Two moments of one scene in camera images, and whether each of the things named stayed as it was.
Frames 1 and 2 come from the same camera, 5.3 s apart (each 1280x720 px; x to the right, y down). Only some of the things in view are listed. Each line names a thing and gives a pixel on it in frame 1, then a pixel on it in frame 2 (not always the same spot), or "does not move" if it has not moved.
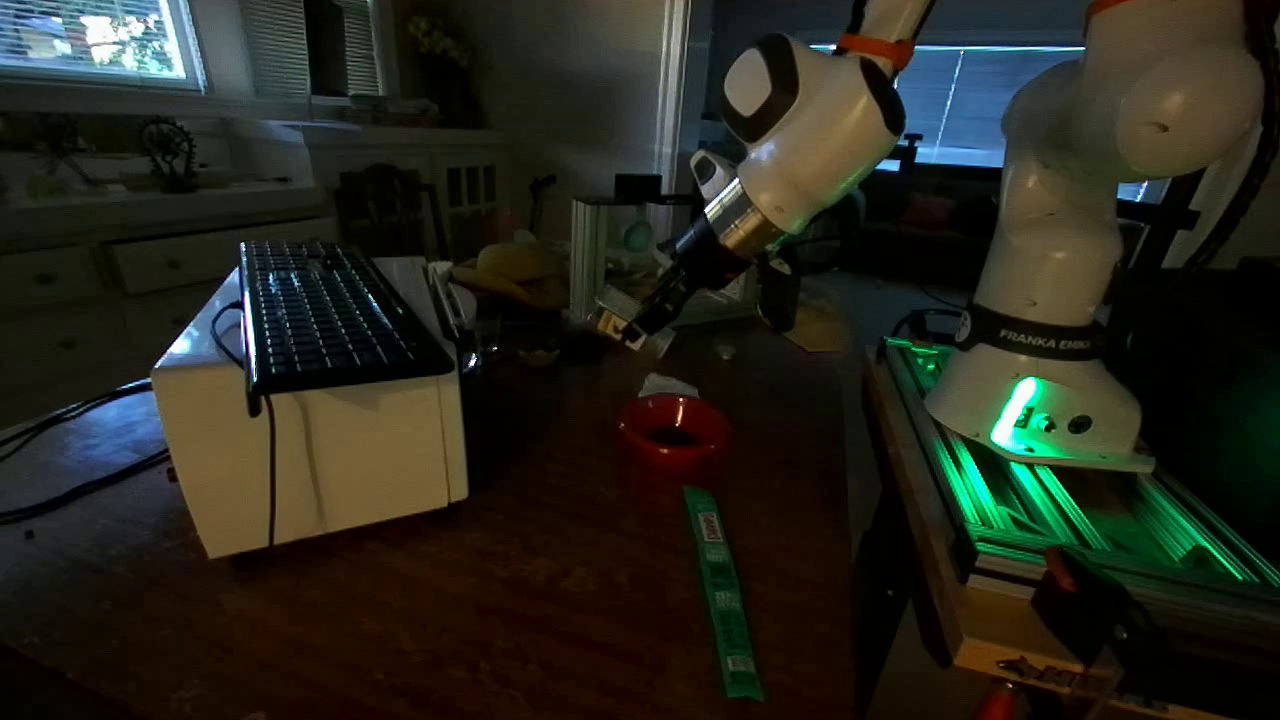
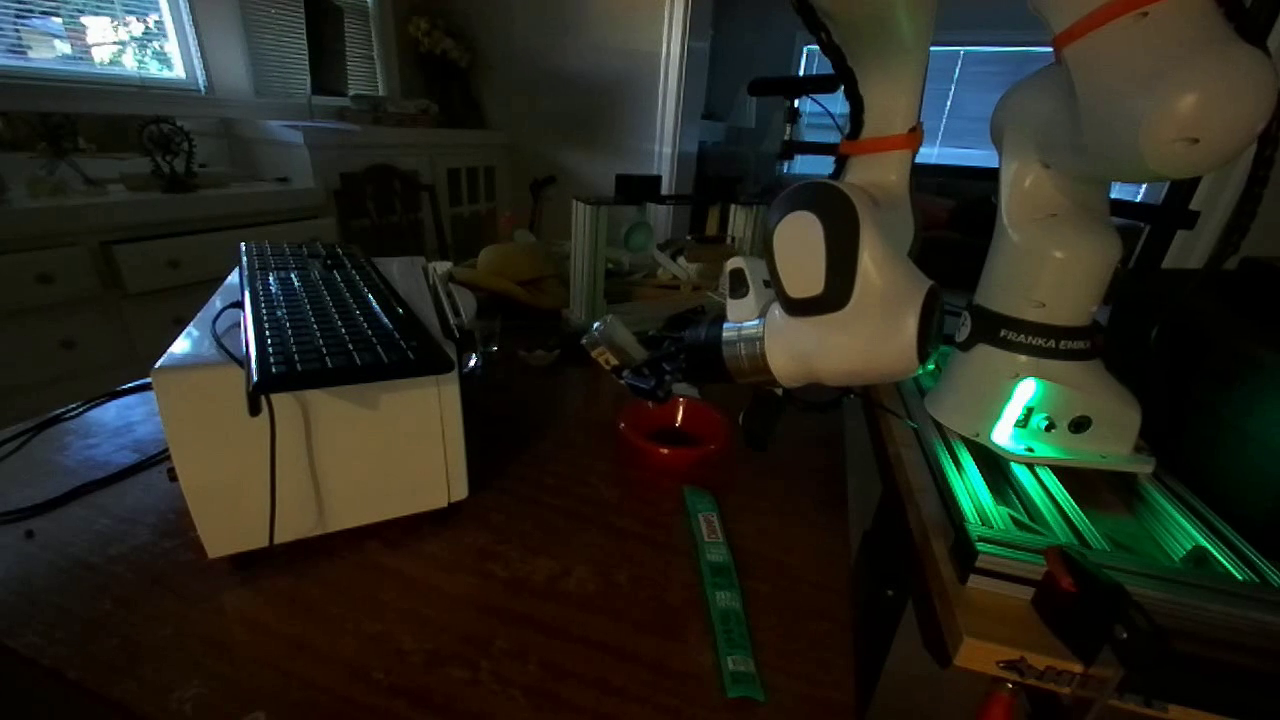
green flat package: x=734 y=649 does not move
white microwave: x=265 y=471 does not move
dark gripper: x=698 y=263 -> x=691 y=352
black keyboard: x=321 y=314 does not move
